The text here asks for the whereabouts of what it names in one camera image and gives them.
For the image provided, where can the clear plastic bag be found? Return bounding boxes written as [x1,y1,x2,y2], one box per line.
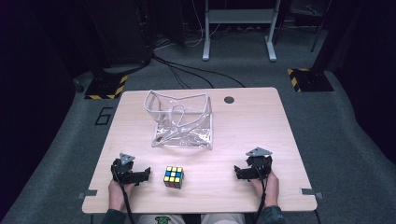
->
[143,89,214,151]

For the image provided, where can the black yellow striped base plate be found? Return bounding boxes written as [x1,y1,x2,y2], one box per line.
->
[287,67,335,93]
[84,74,129,101]

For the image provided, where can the black stand post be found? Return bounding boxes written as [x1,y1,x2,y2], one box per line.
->
[310,0,335,73]

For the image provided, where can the thick black floor cable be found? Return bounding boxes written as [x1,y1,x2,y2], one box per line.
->
[151,53,247,89]

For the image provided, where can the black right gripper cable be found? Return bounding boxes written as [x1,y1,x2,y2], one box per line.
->
[250,158,270,224]

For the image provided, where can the white metal stand frame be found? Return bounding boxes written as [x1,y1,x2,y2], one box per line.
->
[202,0,283,63]

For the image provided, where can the black cabinet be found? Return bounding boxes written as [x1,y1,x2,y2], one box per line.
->
[83,0,157,68]

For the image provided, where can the person's left hand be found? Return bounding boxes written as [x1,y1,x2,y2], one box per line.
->
[107,178,136,213]

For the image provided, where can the multicoloured puzzle cube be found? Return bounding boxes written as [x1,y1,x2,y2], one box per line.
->
[163,165,185,190]

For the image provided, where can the thin black floor cable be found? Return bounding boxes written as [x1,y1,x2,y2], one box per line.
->
[166,63,192,91]

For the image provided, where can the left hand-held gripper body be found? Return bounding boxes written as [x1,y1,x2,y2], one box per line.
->
[110,152,136,185]

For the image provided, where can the person's right hand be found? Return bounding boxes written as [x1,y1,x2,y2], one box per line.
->
[249,169,280,209]

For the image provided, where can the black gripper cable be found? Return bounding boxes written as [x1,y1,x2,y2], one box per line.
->
[111,162,136,224]
[250,158,270,224]

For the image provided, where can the white floor cables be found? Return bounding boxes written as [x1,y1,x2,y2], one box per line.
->
[153,0,222,51]

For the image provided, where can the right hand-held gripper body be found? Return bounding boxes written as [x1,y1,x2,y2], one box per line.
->
[245,147,274,181]

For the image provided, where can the person's right leg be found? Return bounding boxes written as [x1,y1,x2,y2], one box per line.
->
[200,213,247,224]

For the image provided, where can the grey metal table bracket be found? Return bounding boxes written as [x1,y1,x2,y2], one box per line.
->
[78,189,99,201]
[299,187,324,201]

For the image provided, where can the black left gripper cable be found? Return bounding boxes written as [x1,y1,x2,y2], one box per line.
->
[111,162,136,224]

